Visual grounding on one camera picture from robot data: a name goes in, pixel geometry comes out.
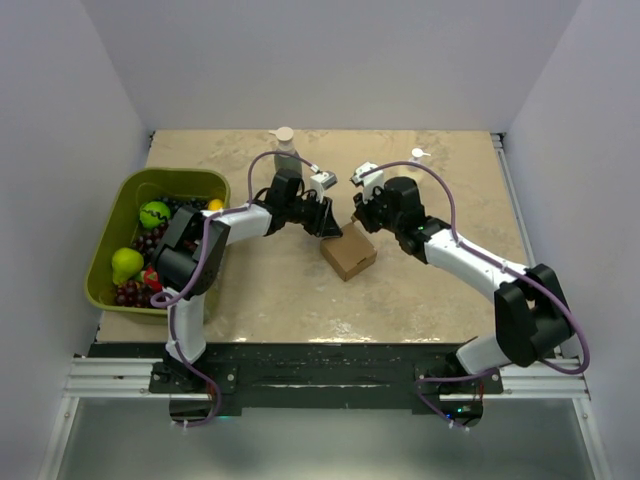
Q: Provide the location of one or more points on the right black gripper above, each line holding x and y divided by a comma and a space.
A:
364, 206

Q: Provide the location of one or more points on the green pear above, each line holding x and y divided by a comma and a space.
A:
126, 263

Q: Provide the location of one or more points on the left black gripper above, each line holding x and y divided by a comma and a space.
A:
323, 224

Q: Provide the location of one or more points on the red dragon fruit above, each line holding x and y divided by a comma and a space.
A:
150, 278

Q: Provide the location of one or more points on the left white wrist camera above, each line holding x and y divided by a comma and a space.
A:
321, 182

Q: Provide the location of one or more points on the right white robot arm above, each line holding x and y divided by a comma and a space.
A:
528, 322

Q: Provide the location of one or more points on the grey pump bottle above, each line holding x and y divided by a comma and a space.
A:
285, 150

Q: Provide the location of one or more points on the yellow lemon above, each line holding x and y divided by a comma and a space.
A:
216, 204

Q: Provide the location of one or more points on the cream lotion pump bottle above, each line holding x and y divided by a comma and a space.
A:
418, 155

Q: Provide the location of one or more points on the green tennis ball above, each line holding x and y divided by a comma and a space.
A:
154, 213

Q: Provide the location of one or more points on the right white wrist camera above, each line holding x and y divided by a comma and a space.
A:
369, 177

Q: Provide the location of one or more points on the dark purple grape bunch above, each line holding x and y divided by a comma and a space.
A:
133, 293

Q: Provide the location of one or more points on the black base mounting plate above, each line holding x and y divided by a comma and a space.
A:
230, 378

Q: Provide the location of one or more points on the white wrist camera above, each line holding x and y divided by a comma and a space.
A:
369, 177
321, 182

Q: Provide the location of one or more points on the brown cardboard express box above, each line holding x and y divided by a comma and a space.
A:
350, 254

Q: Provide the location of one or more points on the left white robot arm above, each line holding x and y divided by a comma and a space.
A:
189, 255

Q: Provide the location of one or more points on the olive green plastic bin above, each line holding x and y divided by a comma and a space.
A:
123, 226

